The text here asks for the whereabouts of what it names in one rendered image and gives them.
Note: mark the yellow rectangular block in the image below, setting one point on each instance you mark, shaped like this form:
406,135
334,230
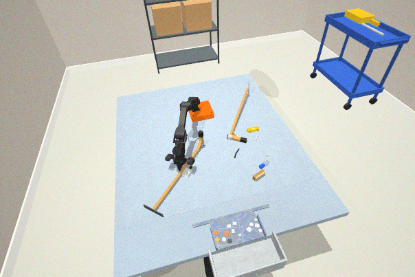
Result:
252,129

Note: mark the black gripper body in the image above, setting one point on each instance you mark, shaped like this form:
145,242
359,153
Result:
189,161

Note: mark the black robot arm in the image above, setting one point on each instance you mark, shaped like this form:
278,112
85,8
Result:
180,133

